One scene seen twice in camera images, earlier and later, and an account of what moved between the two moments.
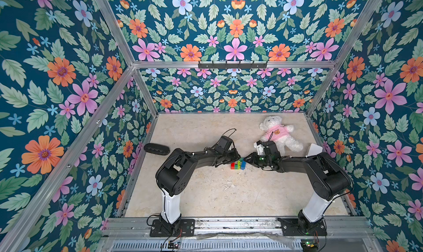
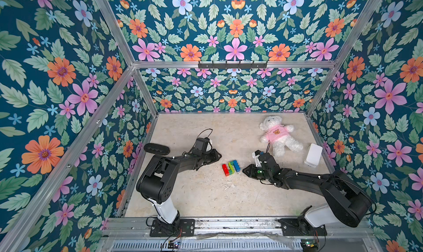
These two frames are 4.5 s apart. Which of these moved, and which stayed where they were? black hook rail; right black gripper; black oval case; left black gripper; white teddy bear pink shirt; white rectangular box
Moved: left black gripper; right black gripper
Stayed: white teddy bear pink shirt; black oval case; white rectangular box; black hook rail
